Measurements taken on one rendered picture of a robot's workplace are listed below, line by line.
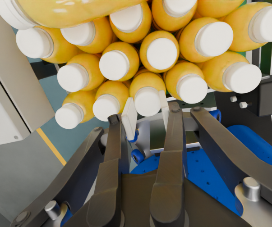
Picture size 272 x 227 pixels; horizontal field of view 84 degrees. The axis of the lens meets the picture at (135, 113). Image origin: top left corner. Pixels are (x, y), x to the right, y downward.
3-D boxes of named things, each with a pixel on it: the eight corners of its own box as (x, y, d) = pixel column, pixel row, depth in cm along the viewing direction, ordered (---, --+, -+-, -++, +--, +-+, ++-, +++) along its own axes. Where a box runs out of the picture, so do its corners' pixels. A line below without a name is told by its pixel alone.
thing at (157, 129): (151, 129, 42) (152, 160, 30) (149, 121, 41) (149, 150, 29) (188, 121, 40) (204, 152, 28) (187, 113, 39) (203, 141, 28)
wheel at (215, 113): (207, 130, 35) (216, 132, 34) (205, 113, 34) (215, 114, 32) (214, 121, 38) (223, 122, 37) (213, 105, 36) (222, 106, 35)
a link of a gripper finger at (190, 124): (171, 121, 14) (206, 115, 13) (166, 102, 18) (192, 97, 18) (174, 135, 14) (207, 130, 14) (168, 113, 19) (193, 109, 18)
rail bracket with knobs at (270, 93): (224, 102, 40) (247, 120, 31) (223, 75, 37) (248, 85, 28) (266, 94, 38) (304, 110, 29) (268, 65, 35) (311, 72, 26)
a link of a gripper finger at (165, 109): (161, 108, 15) (168, 107, 15) (158, 90, 21) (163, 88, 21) (166, 134, 16) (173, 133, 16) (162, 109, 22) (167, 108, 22)
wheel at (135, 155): (140, 169, 40) (147, 165, 41) (136, 156, 38) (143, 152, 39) (132, 161, 44) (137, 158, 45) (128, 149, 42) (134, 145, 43)
